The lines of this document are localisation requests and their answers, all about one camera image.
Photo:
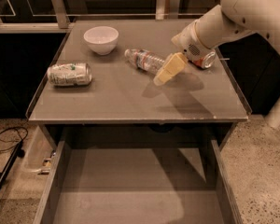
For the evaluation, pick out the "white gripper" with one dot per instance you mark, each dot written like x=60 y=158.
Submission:
x=188 y=44

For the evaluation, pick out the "grey cabinet with top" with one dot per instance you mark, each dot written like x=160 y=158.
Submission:
x=119 y=93

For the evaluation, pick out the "drawer slide metal hardware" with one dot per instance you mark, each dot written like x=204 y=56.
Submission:
x=46 y=164

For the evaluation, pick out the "white green soda can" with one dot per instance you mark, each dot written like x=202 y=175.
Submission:
x=69 y=74

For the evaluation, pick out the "open grey top drawer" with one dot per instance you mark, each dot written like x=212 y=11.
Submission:
x=138 y=186

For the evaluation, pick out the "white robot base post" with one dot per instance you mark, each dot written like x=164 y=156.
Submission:
x=273 y=117

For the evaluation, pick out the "white ceramic bowl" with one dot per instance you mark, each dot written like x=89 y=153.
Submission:
x=101 y=39

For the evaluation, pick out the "clear plastic water bottle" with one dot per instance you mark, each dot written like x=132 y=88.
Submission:
x=144 y=60

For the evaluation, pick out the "middle metal bracket post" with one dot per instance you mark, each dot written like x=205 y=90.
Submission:
x=167 y=9

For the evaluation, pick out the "metal bracket post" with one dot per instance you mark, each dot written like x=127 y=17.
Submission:
x=60 y=13
x=167 y=9

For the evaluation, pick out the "horizontal metal rail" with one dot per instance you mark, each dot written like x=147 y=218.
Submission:
x=34 y=28

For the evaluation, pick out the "left metal bracket post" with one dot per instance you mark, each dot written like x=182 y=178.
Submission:
x=60 y=13

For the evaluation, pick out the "black floor stand base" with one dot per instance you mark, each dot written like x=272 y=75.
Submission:
x=16 y=152

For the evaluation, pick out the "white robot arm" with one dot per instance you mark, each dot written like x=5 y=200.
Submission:
x=229 y=21

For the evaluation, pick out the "red cola can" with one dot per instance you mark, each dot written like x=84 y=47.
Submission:
x=206 y=61

